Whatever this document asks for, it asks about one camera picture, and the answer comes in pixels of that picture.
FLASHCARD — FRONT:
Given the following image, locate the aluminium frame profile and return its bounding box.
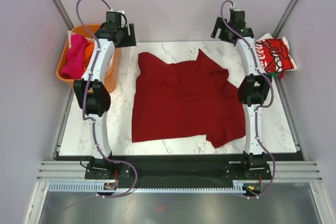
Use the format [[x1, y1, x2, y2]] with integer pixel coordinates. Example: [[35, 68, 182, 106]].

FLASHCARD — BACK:
[[37, 161, 322, 183]]

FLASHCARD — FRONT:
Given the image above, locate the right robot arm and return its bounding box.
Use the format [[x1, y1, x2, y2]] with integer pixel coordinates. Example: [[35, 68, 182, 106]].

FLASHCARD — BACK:
[[211, 6, 274, 180]]

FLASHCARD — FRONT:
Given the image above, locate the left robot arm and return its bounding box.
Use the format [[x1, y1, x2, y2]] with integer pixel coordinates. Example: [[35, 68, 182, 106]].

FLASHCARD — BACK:
[[73, 10, 136, 179]]

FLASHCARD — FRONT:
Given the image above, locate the dark red t shirt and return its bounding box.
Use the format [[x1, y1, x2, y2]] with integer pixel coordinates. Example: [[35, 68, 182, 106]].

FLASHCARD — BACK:
[[131, 50, 246, 148]]

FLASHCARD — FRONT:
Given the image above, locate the white slotted cable duct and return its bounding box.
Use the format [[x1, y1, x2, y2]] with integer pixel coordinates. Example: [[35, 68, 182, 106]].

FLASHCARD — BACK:
[[48, 182, 261, 194]]

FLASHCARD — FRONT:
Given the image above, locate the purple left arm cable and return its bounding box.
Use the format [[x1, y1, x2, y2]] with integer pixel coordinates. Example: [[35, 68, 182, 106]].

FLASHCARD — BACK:
[[75, 0, 139, 198]]

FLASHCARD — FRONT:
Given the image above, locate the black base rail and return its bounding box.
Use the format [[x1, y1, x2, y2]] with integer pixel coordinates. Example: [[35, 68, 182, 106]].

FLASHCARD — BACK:
[[83, 153, 307, 189]]

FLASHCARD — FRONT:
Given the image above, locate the orange t shirt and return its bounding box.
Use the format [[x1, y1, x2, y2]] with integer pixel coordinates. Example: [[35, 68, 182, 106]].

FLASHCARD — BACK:
[[83, 41, 94, 73]]

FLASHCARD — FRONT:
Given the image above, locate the orange plastic basket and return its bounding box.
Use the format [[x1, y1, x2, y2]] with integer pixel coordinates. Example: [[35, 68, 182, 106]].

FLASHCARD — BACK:
[[56, 26, 121, 93]]

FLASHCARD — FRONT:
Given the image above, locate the white t shirt in basket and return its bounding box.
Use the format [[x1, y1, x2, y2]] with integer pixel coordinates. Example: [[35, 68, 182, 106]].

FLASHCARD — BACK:
[[68, 30, 95, 46]]

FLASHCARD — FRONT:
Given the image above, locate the pink t shirt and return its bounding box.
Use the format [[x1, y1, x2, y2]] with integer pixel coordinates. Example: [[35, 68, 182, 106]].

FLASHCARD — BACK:
[[61, 34, 88, 79]]

